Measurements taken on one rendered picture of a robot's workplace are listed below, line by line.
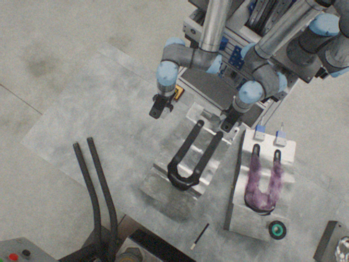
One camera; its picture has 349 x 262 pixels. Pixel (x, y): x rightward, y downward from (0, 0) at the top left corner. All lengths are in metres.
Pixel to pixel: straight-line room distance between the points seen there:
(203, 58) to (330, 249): 1.02
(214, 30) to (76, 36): 1.87
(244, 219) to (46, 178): 1.55
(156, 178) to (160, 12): 1.83
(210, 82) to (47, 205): 1.54
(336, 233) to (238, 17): 1.16
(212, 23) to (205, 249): 0.98
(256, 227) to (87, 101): 1.02
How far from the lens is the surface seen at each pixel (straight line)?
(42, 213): 2.35
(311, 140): 2.59
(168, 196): 1.33
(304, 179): 1.58
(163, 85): 1.03
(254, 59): 1.15
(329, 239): 1.54
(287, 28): 1.06
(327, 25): 1.34
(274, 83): 1.12
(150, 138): 1.43
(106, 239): 2.21
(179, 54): 1.06
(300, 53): 1.43
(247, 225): 1.34
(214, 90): 2.21
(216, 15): 1.02
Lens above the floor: 2.19
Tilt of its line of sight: 73 degrees down
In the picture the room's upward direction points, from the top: 12 degrees clockwise
